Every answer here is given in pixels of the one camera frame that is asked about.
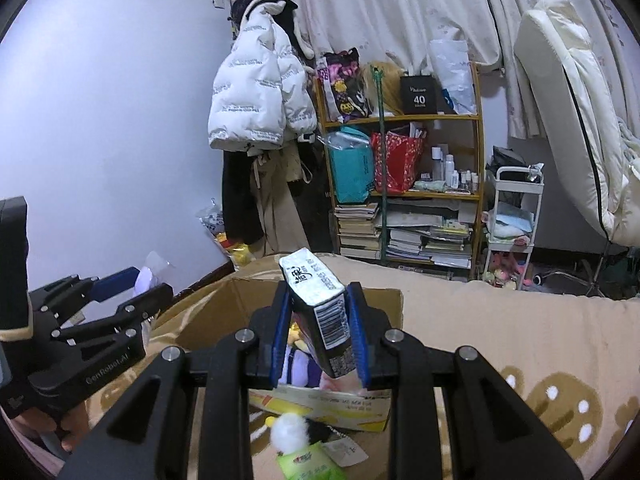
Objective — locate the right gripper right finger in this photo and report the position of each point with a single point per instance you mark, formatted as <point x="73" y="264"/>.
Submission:
<point x="492" y="433"/>

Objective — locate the red gift bag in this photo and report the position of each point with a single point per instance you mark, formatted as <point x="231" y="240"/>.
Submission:
<point x="403" y="155"/>

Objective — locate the plastic bag with toys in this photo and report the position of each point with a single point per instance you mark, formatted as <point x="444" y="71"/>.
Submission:
<point x="212" y="219"/>

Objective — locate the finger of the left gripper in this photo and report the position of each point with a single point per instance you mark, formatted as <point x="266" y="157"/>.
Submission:
<point x="107" y="333"/>
<point x="66" y="297"/>

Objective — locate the white rolling cart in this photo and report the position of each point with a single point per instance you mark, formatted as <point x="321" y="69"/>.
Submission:
<point x="511" y="224"/>

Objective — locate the black box marked 40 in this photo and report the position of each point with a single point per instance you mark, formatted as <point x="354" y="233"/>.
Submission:
<point x="418" y="95"/>

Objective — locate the teal bag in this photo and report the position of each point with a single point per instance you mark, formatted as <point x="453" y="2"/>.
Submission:
<point x="352" y="164"/>

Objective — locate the cream folded mattress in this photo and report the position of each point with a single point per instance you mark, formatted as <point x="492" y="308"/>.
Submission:
<point x="595" y="154"/>

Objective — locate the wooden bookshelf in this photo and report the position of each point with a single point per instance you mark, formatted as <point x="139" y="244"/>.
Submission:
<point x="475" y="195"/>

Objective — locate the floral curtain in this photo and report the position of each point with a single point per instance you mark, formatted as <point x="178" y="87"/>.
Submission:
<point x="401" y="31"/>

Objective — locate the purple white-haired doll plush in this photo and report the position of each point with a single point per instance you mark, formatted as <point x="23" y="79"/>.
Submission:
<point x="299" y="369"/>

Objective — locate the pink swirl roll plush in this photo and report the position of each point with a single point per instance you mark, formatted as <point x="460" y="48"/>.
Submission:
<point x="349" y="383"/>

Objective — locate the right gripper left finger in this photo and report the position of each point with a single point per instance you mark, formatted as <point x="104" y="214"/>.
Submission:
<point x="188" y="412"/>

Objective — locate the green tissue pack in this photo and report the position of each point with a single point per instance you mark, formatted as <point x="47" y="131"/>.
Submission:
<point x="310" y="463"/>

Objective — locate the white fluffy penguin plush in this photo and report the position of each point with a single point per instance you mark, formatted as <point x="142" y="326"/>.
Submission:
<point x="292" y="432"/>

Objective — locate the stack of books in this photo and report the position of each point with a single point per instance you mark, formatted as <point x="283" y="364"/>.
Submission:
<point x="358" y="235"/>

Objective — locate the white puffer jacket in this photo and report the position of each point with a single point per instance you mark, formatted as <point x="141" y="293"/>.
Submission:
<point x="261" y="100"/>

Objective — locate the black Face tissue pack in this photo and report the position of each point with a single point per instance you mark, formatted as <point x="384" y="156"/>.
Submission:
<point x="320" y="311"/>

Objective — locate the purple item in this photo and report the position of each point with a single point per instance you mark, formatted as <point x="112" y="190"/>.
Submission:
<point x="151" y="274"/>

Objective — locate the yellow plush dog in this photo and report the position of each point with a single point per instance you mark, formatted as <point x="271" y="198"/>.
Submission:
<point x="295" y="338"/>

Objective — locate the black coat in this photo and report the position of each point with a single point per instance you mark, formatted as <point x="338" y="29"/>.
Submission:
<point x="239" y="206"/>

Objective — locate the beige trench coat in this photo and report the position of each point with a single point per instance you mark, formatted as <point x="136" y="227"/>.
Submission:
<point x="283" y="230"/>

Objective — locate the green pole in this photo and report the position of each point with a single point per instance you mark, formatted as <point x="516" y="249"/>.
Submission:
<point x="377" y="75"/>

